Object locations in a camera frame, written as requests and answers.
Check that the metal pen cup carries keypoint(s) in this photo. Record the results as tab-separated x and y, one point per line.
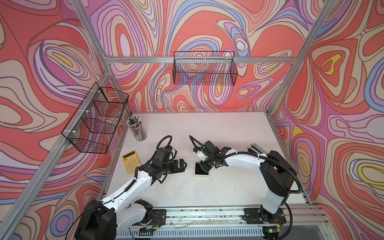
135	124

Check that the black wire basket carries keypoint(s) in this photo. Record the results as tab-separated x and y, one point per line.
204	68
96	120

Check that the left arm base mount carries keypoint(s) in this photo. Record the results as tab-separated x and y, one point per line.
156	218

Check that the black wire basket left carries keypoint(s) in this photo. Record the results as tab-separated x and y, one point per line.
96	120

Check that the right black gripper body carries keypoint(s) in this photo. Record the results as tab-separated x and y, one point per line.
208	164

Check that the black wire basket back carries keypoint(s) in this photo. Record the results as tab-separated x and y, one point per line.
204	68

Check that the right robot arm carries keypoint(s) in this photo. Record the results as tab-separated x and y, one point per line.
280	177

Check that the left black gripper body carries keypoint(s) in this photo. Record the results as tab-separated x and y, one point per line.
172	167

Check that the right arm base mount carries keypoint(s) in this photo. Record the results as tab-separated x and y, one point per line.
261	216

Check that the grey stapler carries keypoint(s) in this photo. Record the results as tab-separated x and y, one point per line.
256	149

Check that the yellow calculator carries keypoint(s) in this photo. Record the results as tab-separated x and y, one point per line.
131	161

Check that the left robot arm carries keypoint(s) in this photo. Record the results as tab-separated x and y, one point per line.
105	219

